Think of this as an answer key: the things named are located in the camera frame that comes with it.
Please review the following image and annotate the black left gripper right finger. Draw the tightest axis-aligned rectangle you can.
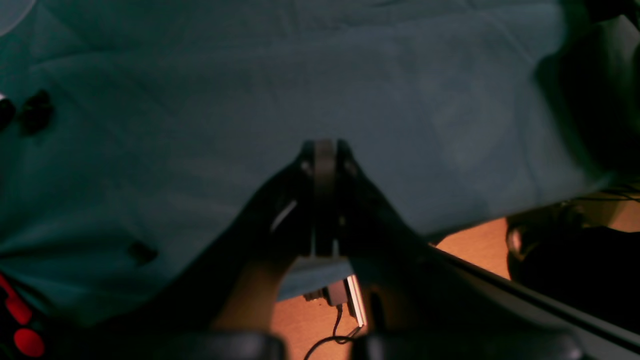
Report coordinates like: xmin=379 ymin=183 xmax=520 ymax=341
xmin=336 ymin=140 xmax=361 ymax=256

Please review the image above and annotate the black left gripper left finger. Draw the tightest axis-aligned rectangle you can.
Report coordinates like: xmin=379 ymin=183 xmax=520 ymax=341
xmin=295 ymin=140 xmax=315 ymax=257

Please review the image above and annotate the translucent plastic cup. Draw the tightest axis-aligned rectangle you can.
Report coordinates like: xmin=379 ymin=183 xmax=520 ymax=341
xmin=0 ymin=0 xmax=37 ymax=36

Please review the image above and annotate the blue table cloth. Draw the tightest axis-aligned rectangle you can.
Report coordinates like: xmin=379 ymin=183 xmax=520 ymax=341
xmin=1 ymin=0 xmax=613 ymax=326

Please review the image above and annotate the small black clip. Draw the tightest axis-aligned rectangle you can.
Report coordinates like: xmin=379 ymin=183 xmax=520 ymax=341
xmin=18 ymin=89 xmax=55 ymax=136

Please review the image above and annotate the black white marker pen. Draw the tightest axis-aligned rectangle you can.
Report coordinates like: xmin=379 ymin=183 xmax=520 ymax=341
xmin=0 ymin=93 xmax=17 ymax=132

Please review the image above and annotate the orange black tool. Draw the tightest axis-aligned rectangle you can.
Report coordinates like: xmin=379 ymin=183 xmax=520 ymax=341
xmin=0 ymin=274 xmax=48 ymax=360

